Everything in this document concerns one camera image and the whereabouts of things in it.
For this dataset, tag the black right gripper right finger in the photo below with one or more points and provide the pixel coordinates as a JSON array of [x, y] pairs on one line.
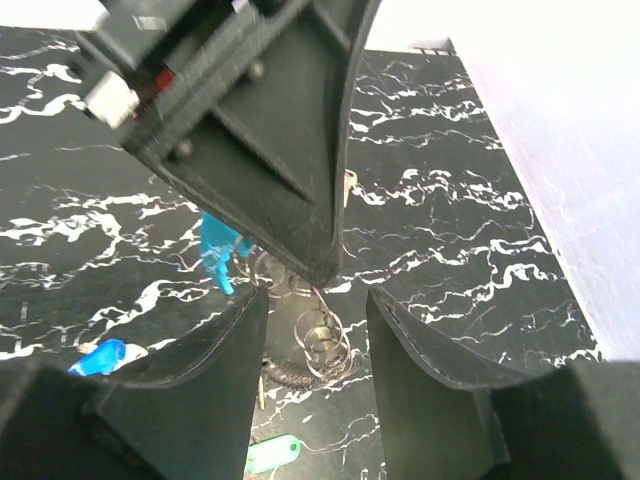
[[433, 397]]

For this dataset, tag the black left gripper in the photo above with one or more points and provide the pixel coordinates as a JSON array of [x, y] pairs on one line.
[[243, 107]]

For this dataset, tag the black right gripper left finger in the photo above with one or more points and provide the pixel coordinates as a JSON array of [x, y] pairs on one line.
[[185, 411]]

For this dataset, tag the key with blue tag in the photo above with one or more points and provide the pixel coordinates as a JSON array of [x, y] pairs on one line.
[[106, 358]]

